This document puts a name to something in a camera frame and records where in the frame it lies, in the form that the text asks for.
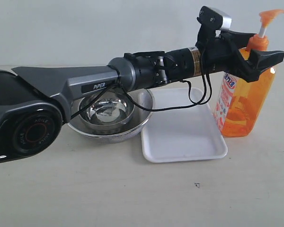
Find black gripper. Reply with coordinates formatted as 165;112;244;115
195;25;284;82

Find orange pump soap bottle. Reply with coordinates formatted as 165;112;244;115
213;9;284;137

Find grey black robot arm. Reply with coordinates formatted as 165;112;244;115
0;26;284;163

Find small stainless steel bowl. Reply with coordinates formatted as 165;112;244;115
79;91;134;131

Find white rectangular foam tray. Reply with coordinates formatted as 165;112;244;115
141;87;228;164

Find steel mesh colander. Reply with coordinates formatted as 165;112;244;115
66;87;156;144

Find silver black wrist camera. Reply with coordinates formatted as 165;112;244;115
197;6;232;31

